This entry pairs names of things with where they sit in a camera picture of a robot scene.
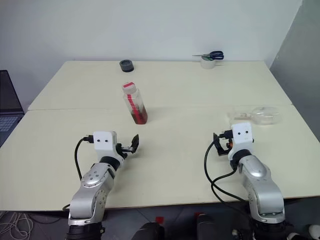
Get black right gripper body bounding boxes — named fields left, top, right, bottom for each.
left=219, top=129, right=235, bottom=152

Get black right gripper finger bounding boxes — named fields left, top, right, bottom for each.
left=212, top=132, right=222, bottom=151
left=216, top=147, right=232, bottom=157

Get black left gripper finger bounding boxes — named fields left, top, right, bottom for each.
left=131, top=133, right=140, bottom=154

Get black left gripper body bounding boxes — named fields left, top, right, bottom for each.
left=115, top=142, right=134, bottom=159

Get bottle with red liquid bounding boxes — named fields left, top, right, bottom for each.
left=121, top=81, right=149, bottom=125

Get clear wine glass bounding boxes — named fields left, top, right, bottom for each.
left=226, top=105, right=283, bottom=126

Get dark rounded shape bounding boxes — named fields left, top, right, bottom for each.
left=195, top=214, right=226, bottom=240
left=130, top=220, right=166, bottom=240

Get white tape roll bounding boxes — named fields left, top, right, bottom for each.
left=200, top=55, right=217, bottom=70

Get black round tape roll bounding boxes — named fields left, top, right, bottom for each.
left=119, top=59, right=135, bottom=74

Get dark grey laptop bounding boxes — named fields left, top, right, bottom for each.
left=0, top=69, right=25, bottom=149

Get white rounded floor object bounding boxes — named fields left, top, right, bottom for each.
left=308, top=224, right=320, bottom=239

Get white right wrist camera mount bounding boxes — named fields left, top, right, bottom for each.
left=227, top=122, right=255, bottom=161

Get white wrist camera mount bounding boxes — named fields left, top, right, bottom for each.
left=227, top=122, right=255, bottom=161
left=93, top=130, right=126, bottom=174

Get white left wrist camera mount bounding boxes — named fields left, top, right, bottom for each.
left=93, top=130, right=126, bottom=174

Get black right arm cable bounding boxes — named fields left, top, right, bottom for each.
left=204, top=139, right=251, bottom=204

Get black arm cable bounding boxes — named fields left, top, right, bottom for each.
left=61, top=135, right=95, bottom=211
left=204, top=139, right=251, bottom=204

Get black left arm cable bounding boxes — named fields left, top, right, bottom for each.
left=61, top=135, right=95, bottom=211

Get blue handled scissors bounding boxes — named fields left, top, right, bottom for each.
left=191, top=50, right=225, bottom=61

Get white floor cables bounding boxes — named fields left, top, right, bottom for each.
left=0, top=211, right=34, bottom=240

